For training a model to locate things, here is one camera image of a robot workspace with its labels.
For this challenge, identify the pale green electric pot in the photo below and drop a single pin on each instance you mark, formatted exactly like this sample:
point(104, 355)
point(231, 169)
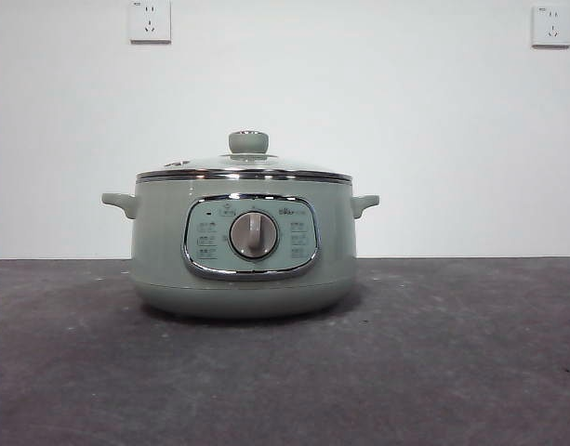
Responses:
point(163, 241)

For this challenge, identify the glass lid with green knob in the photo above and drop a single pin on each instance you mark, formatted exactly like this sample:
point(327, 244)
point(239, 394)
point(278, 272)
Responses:
point(248, 141)

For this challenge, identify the white wall socket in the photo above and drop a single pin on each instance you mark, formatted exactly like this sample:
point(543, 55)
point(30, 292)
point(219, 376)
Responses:
point(149, 22)
point(551, 25)

